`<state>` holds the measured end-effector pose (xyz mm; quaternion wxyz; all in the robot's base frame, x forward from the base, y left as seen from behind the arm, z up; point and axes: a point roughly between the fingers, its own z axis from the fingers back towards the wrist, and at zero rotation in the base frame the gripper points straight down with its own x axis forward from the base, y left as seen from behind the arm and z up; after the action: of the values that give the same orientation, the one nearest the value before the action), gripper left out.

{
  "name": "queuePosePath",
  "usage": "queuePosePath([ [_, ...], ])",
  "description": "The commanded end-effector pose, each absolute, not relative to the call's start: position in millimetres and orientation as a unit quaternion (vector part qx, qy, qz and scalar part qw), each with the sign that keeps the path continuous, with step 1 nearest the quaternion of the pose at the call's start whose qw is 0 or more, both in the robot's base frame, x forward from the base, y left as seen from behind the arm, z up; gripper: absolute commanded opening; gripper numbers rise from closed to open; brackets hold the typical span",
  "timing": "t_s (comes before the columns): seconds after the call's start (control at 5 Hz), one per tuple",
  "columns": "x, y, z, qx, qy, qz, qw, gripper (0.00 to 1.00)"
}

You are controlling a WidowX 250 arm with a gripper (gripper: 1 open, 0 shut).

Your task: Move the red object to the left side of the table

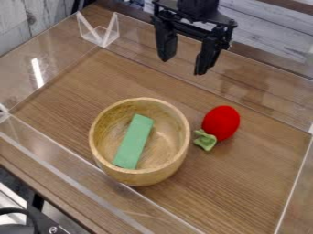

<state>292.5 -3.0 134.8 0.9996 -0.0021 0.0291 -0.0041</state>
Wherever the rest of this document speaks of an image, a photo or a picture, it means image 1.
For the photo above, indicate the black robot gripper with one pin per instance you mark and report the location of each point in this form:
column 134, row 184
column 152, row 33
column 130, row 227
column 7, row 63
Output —
column 194, row 18

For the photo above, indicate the clear acrylic tray wall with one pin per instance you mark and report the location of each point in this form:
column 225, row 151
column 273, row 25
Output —
column 248, row 187

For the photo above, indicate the black table clamp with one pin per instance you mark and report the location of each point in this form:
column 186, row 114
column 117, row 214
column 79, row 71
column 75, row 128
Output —
column 53, row 221

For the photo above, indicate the clear acrylic corner bracket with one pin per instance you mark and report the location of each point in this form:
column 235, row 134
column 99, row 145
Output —
column 102, row 36

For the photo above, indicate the red plush strawberry toy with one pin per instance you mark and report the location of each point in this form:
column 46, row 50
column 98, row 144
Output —
column 220, row 125

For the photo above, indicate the round wooden bowl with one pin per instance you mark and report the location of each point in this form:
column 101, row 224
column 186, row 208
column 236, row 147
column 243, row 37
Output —
column 166, row 147

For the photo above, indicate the green rectangular block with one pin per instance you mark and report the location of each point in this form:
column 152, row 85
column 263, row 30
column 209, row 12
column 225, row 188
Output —
column 133, row 142

